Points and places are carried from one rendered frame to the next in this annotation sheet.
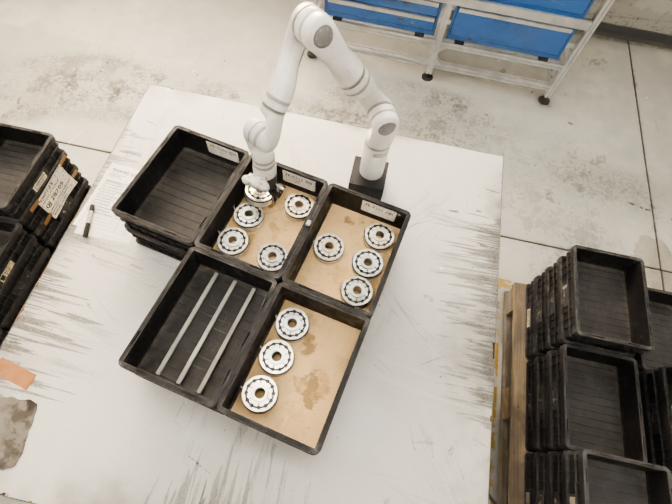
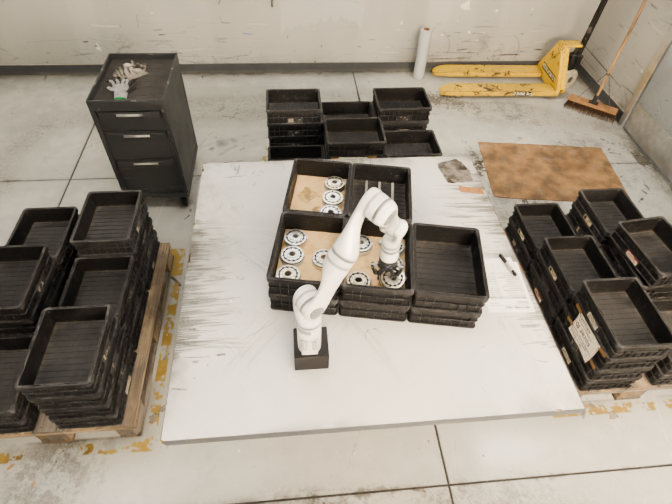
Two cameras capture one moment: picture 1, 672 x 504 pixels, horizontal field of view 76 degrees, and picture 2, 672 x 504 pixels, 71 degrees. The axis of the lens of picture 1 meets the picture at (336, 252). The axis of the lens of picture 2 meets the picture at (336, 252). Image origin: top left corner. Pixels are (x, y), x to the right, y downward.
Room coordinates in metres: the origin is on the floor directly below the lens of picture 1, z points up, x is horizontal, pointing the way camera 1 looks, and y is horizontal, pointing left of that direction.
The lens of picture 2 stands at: (1.98, -0.21, 2.42)
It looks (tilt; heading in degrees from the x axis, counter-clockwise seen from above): 48 degrees down; 168
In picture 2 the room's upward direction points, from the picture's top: 3 degrees clockwise
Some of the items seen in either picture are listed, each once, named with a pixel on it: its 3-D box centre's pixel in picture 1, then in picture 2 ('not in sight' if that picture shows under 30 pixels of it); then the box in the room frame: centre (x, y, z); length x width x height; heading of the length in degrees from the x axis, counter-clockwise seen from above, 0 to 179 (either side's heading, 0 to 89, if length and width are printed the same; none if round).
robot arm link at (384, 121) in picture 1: (381, 127); (308, 307); (1.04, -0.09, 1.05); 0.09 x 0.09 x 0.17; 22
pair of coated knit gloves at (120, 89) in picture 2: not in sight; (118, 87); (-0.88, -1.02, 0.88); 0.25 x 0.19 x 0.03; 175
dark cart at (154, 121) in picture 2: not in sight; (152, 135); (-0.98, -0.93, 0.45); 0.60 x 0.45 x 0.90; 175
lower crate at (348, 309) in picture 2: not in sight; (374, 276); (0.72, 0.25, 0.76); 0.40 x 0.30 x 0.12; 165
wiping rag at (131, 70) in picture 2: not in sight; (131, 68); (-1.10, -0.97, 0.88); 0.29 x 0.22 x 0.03; 175
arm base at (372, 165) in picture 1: (374, 156); (309, 332); (1.04, -0.09, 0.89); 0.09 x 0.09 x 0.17; 85
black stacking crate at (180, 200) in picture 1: (187, 190); (445, 267); (0.79, 0.54, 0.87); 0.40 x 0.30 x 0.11; 165
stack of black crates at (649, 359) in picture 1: (652, 338); (5, 384); (0.72, -1.52, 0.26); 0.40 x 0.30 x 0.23; 175
